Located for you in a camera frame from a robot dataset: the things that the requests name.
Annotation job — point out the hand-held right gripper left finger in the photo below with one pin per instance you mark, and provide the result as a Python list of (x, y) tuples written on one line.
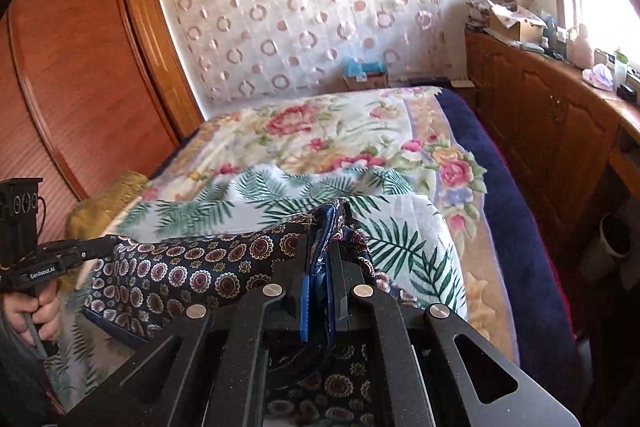
[(305, 297)]

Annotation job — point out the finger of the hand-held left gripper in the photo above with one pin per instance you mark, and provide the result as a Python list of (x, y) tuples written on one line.
[(85, 252)]

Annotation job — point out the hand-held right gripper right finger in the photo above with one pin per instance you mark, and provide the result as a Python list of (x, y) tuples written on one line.
[(340, 292)]

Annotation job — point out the navy medallion print shirt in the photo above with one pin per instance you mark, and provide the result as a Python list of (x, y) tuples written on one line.
[(200, 267)]

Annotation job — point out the person's left hand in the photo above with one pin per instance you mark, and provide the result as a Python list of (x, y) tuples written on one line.
[(47, 317)]

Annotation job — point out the gold patterned pillow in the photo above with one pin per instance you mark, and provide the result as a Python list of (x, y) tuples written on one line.
[(105, 207)]

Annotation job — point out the fern print sheet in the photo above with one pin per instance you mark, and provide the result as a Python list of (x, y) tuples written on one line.
[(400, 227)]

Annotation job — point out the wooden wardrobe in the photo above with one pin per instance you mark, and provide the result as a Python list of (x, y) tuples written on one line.
[(75, 82)]

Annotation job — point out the floral blanket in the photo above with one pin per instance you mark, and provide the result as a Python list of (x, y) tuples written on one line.
[(300, 132)]

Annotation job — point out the navy blanket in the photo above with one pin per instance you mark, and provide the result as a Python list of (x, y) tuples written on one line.
[(515, 207)]

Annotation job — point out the cardboard box with blue bag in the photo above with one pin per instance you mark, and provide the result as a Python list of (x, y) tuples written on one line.
[(365, 74)]

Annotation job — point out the wooden cabinet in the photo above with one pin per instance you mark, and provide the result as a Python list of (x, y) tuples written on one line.
[(540, 107)]

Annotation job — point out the white waste bin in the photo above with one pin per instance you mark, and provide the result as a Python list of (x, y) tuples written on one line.
[(610, 247)]

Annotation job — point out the circle pattern lace curtain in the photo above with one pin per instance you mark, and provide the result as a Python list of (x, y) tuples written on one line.
[(300, 7)]

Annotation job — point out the stack of books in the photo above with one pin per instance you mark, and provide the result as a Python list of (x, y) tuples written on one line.
[(477, 17)]

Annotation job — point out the open cardboard box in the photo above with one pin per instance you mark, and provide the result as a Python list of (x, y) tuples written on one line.
[(517, 27)]

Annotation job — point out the pink plastic bag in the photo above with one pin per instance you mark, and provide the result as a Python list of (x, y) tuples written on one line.
[(597, 77)]

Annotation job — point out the pink bottle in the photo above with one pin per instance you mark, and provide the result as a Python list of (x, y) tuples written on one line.
[(583, 47)]

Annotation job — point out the small black box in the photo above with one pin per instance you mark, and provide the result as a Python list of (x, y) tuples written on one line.
[(627, 92)]

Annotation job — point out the white green cup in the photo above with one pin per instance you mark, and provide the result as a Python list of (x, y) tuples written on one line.
[(621, 67)]

